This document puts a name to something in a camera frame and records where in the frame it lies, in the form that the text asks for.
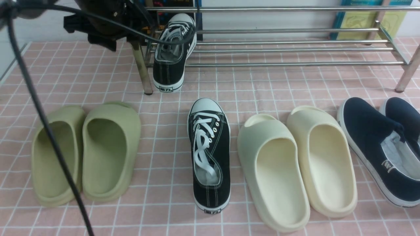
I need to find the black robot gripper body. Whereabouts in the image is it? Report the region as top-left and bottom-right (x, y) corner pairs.
(63, 0), (155, 52)

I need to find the black canvas sneaker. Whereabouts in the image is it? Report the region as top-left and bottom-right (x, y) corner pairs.
(153, 13), (197, 93)
(187, 98), (231, 214)

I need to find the metal shoe rack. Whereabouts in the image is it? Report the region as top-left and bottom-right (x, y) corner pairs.
(131, 0), (420, 96)

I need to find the navy slip-on shoe left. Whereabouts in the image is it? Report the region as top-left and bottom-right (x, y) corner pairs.
(337, 97), (420, 208)

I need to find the navy slip-on shoe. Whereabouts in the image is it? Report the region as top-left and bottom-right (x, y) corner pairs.
(379, 97), (420, 145)
(337, 97), (420, 208)

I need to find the navy slip-on shoe right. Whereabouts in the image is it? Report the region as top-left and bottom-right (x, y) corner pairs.
(379, 97), (420, 145)

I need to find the black image processing book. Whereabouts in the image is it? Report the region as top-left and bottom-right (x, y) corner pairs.
(140, 0), (203, 31)

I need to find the green slide sandal right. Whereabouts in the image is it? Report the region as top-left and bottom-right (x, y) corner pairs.
(82, 101), (141, 202)

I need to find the green slide sandal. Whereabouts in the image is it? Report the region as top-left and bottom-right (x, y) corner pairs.
(31, 106), (86, 207)
(82, 101), (141, 202)

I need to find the pink checkered floor mat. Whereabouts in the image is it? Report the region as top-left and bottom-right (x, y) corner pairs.
(1, 41), (419, 236)

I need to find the cream slide sandal left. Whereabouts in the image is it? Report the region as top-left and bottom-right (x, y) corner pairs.
(237, 114), (310, 233)

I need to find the cream slide sandal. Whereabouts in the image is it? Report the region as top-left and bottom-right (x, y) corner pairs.
(286, 106), (358, 218)
(237, 114), (310, 233)

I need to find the green slide sandal left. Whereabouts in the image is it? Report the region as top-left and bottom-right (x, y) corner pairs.
(31, 106), (86, 207)

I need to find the teal and yellow book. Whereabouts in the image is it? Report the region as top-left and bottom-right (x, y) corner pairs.
(329, 0), (406, 40)

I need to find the cream slide sandal right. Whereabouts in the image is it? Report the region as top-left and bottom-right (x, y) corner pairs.
(286, 106), (358, 218)

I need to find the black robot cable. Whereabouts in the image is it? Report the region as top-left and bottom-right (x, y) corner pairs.
(0, 0), (197, 236)

